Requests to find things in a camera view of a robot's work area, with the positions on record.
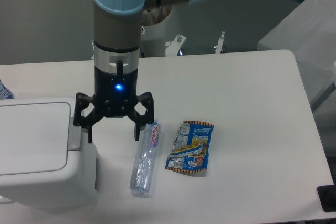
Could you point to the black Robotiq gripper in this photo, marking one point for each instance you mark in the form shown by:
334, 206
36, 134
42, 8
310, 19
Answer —
115, 95

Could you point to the white push-lid trash can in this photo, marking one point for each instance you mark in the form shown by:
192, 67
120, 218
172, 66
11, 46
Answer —
46, 161

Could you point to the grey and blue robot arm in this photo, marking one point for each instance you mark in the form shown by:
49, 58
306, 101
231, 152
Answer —
117, 34

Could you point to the crushed clear plastic bottle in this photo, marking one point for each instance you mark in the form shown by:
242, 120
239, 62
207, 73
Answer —
144, 162

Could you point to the blue crumpled snack wrapper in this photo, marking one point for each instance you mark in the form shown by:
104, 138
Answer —
190, 152

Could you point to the blue patterned object left edge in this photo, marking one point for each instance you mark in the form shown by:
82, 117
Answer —
5, 93

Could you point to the black device at table edge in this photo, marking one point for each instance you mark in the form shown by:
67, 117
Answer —
327, 197

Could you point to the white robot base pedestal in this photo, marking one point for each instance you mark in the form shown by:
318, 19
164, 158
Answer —
154, 21

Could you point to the white metal mounting frame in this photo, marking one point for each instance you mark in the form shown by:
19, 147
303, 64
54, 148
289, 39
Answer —
174, 48

